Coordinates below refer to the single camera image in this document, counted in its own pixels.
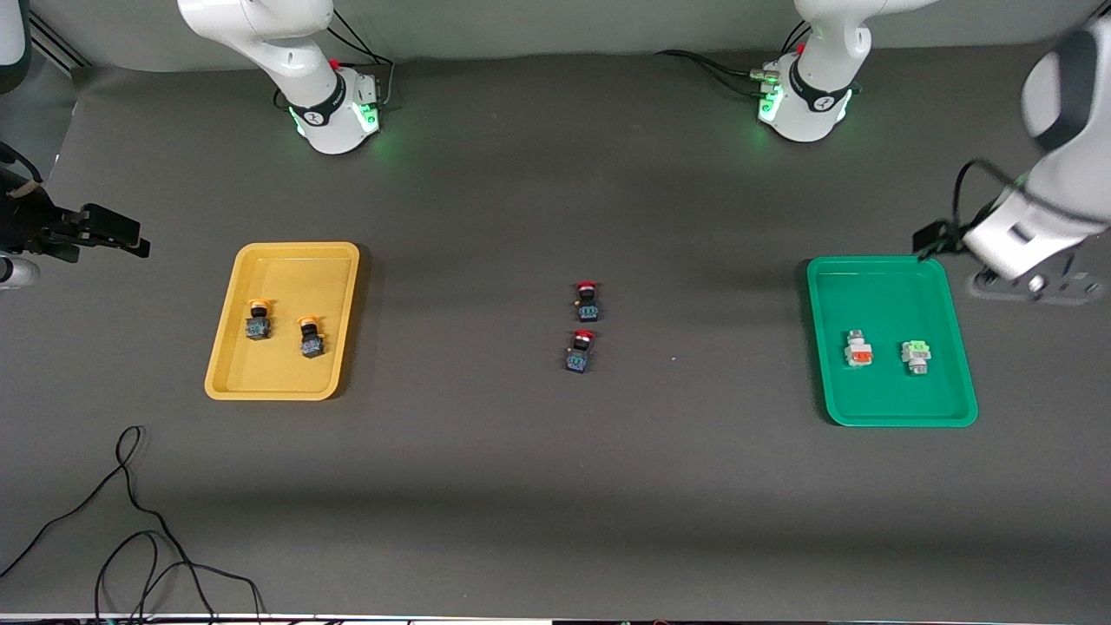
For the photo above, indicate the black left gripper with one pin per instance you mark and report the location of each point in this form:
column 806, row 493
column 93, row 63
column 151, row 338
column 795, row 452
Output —
column 929, row 237

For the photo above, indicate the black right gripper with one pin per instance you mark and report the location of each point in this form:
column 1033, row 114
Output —
column 28, row 221

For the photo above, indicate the white button with green block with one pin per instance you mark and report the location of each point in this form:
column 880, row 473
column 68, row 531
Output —
column 916, row 356

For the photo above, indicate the white button with orange block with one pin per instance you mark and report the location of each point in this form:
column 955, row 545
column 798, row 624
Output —
column 859, row 351

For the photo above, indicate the yellow cap push button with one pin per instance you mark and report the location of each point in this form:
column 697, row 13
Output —
column 257, row 323
column 312, row 340

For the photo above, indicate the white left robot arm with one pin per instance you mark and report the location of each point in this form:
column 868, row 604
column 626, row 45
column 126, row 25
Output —
column 1068, row 174

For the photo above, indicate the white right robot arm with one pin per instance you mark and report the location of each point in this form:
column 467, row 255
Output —
column 295, row 52

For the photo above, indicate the green plastic tray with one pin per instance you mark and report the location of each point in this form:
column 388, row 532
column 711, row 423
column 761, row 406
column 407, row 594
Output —
column 890, row 295

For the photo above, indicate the yellow plastic tray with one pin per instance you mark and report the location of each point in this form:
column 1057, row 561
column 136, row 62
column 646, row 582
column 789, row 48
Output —
column 282, row 373

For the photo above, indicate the red cap push button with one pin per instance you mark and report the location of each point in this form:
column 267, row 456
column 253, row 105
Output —
column 579, row 356
column 588, row 304

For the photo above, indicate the dark grey table mat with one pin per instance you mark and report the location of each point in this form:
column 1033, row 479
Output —
column 555, row 486

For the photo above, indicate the aluminium frame rail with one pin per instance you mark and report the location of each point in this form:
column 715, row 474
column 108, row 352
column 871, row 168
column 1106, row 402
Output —
column 61, row 48

